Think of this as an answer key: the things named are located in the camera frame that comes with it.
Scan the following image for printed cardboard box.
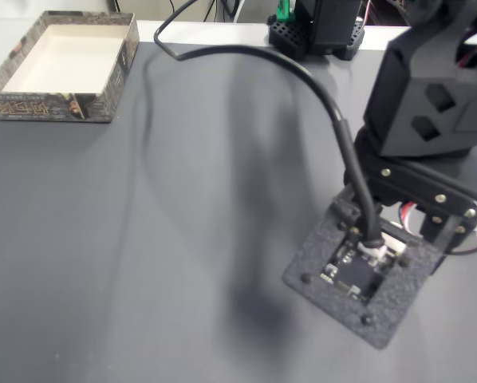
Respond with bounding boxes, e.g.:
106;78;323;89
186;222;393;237
0;10;140;124

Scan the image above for green plastic part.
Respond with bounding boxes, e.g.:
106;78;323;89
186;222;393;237
276;0;294;21

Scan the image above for grey desk mat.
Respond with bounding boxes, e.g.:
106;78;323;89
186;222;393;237
0;39;477;383

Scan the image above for red white servo cable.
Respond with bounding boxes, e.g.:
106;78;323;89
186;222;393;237
397;201;420;230
456;27;477;72

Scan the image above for black camera cable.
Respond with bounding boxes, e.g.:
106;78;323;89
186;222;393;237
153;0;385;256

